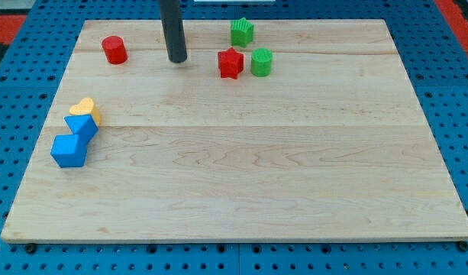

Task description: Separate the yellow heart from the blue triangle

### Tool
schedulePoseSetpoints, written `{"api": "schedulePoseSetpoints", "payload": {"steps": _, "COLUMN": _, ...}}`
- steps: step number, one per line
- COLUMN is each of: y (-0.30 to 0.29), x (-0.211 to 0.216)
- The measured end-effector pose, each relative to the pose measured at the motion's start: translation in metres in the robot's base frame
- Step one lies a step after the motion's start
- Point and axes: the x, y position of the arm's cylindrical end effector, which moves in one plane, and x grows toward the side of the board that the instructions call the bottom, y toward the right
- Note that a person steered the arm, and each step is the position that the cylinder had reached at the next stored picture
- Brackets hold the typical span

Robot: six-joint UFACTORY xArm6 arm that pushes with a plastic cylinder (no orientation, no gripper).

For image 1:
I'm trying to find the blue triangle block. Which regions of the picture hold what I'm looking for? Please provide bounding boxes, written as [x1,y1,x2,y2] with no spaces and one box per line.
[64,115,98,145]

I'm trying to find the red cylinder block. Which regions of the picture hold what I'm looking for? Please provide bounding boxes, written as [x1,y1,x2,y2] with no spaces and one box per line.
[102,36,128,65]

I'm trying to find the yellow heart block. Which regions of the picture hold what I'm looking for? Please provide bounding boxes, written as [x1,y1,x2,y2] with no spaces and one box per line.
[69,97,102,126]

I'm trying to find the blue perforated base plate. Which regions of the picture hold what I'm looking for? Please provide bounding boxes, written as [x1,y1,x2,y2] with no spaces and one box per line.
[0,0,468,274]

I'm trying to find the green star block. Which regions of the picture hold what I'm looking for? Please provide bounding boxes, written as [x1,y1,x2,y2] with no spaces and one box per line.
[231,18,254,47]

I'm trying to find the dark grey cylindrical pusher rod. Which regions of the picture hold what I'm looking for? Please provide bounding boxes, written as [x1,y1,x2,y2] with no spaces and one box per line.
[158,0,187,63]

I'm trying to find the blue cube block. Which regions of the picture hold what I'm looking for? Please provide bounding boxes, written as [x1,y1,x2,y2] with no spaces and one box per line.
[50,134,87,168]

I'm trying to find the light wooden board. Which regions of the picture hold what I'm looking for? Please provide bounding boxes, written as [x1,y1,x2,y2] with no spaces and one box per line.
[1,19,468,244]

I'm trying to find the red star block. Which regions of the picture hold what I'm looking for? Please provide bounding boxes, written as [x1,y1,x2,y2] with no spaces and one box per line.
[218,47,244,79]

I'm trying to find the green cylinder block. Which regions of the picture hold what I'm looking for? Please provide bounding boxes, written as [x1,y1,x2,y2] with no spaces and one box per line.
[250,47,273,77]

